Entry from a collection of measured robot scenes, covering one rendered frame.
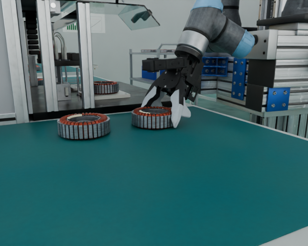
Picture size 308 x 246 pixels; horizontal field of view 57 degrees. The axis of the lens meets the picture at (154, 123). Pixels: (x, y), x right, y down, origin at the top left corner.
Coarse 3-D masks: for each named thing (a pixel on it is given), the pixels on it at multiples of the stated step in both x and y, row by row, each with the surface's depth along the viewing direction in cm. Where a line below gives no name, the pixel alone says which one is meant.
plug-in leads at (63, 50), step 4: (52, 32) 89; (56, 32) 89; (52, 36) 89; (56, 36) 92; (60, 36) 91; (60, 40) 93; (64, 40) 90; (64, 44) 90; (56, 48) 90; (64, 48) 90; (56, 52) 91; (64, 52) 91; (56, 56) 91; (64, 56) 91; (56, 60) 91; (64, 60) 91
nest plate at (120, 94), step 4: (80, 92) 103; (120, 92) 103; (124, 92) 103; (96, 96) 94; (100, 96) 95; (104, 96) 95; (108, 96) 96; (112, 96) 96; (116, 96) 97; (120, 96) 98; (124, 96) 98; (128, 96) 99
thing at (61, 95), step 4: (60, 84) 92; (64, 84) 92; (68, 84) 93; (60, 88) 92; (64, 88) 92; (68, 88) 93; (60, 92) 92; (64, 92) 93; (68, 92) 93; (60, 96) 92; (64, 96) 93; (68, 96) 94; (60, 100) 93; (64, 100) 93
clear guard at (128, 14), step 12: (60, 0) 77; (72, 0) 78; (84, 0) 79; (96, 12) 101; (108, 12) 101; (120, 12) 101; (132, 12) 97; (144, 12) 90; (132, 24) 106; (144, 24) 98; (156, 24) 92
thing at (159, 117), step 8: (136, 112) 67; (144, 112) 67; (152, 112) 73; (160, 112) 73; (168, 112) 67; (136, 120) 67; (144, 120) 65; (152, 120) 65; (160, 120) 65; (168, 120) 66; (152, 128) 66; (160, 128) 66
